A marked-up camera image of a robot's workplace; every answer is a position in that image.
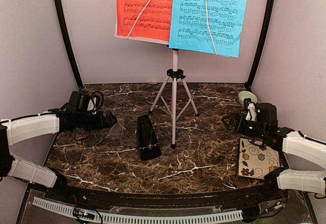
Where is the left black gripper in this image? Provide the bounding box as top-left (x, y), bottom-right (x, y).
top-left (76, 110), bottom-right (117, 132)

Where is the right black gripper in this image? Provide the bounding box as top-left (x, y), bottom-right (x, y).
top-left (222, 113), bottom-right (267, 140)

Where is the clear metronome cover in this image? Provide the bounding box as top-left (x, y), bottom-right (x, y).
top-left (105, 118), bottom-right (124, 139)

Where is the black metronome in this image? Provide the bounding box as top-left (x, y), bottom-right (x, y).
top-left (137, 115), bottom-right (162, 161)

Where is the white music stand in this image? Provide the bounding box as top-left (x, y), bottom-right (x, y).
top-left (113, 0), bottom-right (250, 150)

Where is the blue sheet music paper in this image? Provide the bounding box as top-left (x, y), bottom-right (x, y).
top-left (169, 0), bottom-right (247, 58)

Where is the red sheet music paper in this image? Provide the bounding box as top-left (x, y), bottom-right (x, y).
top-left (115, 0), bottom-right (173, 44)

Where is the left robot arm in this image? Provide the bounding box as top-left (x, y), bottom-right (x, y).
top-left (1, 109), bottom-right (117, 202)

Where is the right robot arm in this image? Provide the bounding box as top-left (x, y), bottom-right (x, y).
top-left (222, 102), bottom-right (325, 201)

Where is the pale green bowl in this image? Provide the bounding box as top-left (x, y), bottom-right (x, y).
top-left (238, 91), bottom-right (258, 106)

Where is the floral ceramic tile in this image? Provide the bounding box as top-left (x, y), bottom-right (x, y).
top-left (238, 137), bottom-right (280, 180)

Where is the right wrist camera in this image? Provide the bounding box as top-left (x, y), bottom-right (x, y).
top-left (243, 98), bottom-right (257, 122)

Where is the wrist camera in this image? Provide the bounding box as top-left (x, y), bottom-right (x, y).
top-left (243, 98), bottom-right (257, 122)
top-left (66, 91), bottom-right (104, 114)

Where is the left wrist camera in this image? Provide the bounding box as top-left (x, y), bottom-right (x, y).
top-left (66, 91), bottom-right (104, 114)

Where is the white slotted cable duct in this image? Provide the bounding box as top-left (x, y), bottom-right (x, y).
top-left (32, 197), bottom-right (243, 223)

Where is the right black frame post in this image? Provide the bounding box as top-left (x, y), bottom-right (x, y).
top-left (244, 0), bottom-right (274, 91)

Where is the black frame post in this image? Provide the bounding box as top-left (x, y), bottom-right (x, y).
top-left (244, 0), bottom-right (274, 91)
top-left (54, 0), bottom-right (84, 89)

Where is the left black frame post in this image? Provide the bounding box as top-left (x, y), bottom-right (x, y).
top-left (54, 0), bottom-right (84, 89)

